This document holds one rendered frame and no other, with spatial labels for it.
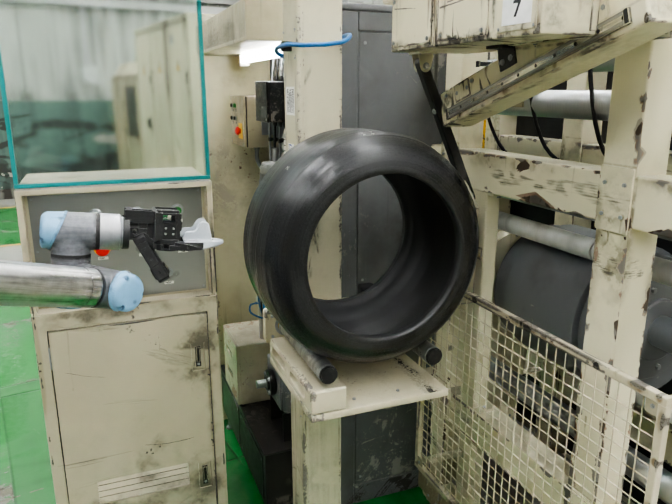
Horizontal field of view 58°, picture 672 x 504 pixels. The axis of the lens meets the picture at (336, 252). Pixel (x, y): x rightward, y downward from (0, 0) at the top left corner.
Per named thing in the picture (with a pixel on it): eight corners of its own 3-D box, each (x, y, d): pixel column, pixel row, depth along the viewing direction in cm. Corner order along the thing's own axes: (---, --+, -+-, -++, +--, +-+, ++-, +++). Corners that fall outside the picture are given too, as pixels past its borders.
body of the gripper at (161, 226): (185, 214, 128) (124, 211, 123) (182, 254, 130) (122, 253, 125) (180, 207, 134) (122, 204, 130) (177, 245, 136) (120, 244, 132)
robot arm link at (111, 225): (99, 253, 123) (98, 243, 131) (123, 254, 125) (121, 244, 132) (101, 217, 122) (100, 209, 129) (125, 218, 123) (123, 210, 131)
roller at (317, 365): (277, 332, 173) (277, 317, 171) (292, 330, 174) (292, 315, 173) (320, 386, 141) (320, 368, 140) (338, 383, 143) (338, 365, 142)
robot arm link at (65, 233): (41, 249, 126) (41, 208, 125) (98, 250, 130) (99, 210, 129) (38, 255, 118) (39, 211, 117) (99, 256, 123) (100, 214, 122)
